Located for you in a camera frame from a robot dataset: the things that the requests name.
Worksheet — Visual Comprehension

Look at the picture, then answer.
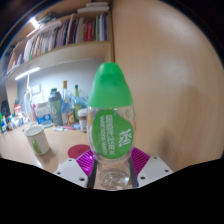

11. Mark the light blue hairbrush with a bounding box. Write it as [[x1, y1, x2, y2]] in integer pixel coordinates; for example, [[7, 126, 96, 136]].
[[39, 120, 55, 129]]

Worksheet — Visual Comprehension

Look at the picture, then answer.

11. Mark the clear bottle with green cap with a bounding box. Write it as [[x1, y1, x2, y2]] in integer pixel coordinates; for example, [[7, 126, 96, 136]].
[[87, 62, 137, 191]]

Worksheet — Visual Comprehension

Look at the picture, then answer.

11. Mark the white mug with green rim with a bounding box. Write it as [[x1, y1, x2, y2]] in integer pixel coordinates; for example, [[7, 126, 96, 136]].
[[23, 124, 51, 157]]

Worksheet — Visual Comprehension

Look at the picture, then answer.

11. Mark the brown jar with white label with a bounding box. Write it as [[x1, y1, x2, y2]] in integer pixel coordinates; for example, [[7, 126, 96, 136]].
[[77, 108, 90, 132]]

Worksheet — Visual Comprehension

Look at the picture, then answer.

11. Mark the clear bottle with yellow cap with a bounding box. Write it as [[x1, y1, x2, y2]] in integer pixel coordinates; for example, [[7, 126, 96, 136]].
[[61, 80, 75, 126]]

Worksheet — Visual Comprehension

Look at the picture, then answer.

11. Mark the white wall socket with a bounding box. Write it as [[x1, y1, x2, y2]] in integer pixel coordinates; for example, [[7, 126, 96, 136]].
[[31, 84, 43, 95]]

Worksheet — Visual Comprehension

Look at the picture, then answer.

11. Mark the blue and white box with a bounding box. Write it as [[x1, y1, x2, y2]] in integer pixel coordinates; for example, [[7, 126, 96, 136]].
[[34, 102, 53, 125]]

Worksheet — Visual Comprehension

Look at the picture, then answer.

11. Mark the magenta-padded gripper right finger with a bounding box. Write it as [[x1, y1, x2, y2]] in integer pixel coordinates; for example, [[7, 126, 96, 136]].
[[128, 146, 175, 189]]

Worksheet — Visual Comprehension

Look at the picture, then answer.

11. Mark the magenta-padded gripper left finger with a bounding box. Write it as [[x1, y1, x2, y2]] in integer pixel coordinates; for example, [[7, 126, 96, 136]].
[[53, 148, 99, 190]]

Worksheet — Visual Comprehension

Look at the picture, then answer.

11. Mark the green glass bottle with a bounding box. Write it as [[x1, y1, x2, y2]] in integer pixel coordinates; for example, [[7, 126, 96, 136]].
[[73, 84, 85, 123]]

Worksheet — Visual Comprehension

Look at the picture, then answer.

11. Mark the flat round red coaster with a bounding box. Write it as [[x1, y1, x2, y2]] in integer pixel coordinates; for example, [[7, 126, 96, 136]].
[[67, 143, 91, 160]]

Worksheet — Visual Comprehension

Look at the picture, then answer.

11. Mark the white under-shelf light bar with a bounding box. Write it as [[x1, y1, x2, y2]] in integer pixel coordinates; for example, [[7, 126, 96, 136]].
[[14, 66, 42, 81]]

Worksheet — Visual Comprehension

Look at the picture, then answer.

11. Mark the grey shaker bottle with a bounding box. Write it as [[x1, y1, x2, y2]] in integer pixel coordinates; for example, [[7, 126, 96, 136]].
[[48, 88, 64, 127]]

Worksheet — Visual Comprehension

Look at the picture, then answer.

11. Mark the ceiling light tube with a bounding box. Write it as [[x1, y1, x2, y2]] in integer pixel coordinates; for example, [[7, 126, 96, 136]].
[[29, 17, 41, 30]]

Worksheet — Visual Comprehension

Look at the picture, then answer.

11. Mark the small bottle with red label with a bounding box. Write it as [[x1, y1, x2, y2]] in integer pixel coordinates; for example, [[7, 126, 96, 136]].
[[13, 99, 23, 118]]

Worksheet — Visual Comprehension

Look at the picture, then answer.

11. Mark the wooden shelf unit with books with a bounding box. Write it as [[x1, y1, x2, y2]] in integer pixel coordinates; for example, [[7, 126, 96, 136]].
[[3, 1, 116, 81]]

